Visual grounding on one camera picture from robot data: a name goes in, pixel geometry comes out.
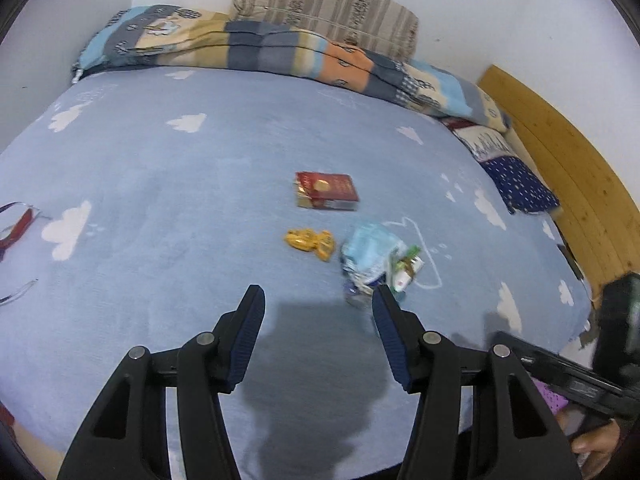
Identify patchwork folded quilt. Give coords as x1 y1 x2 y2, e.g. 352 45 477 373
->
71 5 512 133

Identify green and white carton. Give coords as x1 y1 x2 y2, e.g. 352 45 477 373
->
387 244 425 295

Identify navy star and white pillow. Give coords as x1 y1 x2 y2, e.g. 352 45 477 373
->
442 116 561 215

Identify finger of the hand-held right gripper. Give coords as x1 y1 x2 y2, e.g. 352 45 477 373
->
492 331 556 386

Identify yellow crumpled wrapper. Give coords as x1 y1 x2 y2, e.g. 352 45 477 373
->
285 228 337 263

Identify clear plastic strip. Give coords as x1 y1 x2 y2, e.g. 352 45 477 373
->
0 279 39 306

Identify red cigarette pack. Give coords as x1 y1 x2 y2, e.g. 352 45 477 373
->
295 171 360 211

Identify beige striped pillow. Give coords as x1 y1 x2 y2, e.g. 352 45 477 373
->
231 0 421 61

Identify wooden headboard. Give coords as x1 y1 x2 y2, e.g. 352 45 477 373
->
477 64 640 301

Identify person's right hand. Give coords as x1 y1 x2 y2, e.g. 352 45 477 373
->
557 409 623 468

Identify blue cloud print bed sheet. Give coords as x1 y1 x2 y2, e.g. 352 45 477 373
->
0 67 591 480

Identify dark blurred object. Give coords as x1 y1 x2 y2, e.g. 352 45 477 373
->
592 274 640 388

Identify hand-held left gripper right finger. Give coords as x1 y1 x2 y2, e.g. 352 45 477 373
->
371 285 583 480

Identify red ribbon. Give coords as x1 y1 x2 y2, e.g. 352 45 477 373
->
0 202 43 261

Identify black phone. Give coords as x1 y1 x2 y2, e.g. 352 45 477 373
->
560 242 584 281

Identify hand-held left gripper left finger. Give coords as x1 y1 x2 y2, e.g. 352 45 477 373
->
57 284 266 480

